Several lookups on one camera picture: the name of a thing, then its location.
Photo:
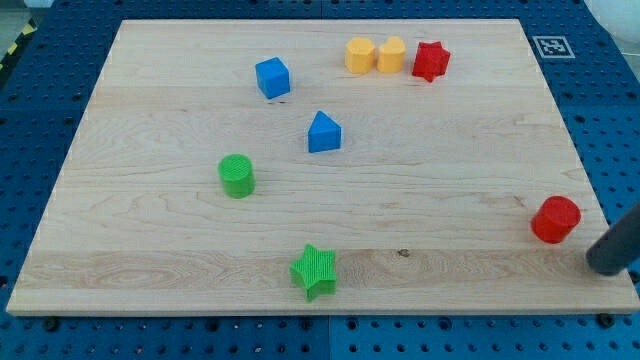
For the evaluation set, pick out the red cylinder block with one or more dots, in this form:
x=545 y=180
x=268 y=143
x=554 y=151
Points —
x=555 y=219

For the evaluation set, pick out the light wooden board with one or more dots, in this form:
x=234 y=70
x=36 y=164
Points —
x=427 y=203

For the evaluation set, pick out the blue triangle block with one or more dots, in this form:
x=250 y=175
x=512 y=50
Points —
x=324 y=134

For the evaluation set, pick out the green cylinder block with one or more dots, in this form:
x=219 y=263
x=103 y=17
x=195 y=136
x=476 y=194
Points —
x=236 y=175

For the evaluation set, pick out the green star block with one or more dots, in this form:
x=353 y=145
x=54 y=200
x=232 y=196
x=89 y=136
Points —
x=314 y=272

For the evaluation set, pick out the blue cube block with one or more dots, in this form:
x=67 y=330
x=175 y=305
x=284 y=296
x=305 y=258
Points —
x=273 y=78

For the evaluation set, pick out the yellow hexagon block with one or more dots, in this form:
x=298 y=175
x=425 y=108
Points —
x=359 y=55

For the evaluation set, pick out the yellow heart block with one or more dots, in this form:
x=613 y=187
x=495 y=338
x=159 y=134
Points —
x=391 y=55

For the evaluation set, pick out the red star block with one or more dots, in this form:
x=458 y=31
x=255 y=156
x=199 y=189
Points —
x=431 y=61

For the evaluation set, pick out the white fiducial marker tag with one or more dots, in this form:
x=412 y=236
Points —
x=553 y=47

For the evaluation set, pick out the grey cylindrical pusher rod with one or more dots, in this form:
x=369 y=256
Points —
x=618 y=247

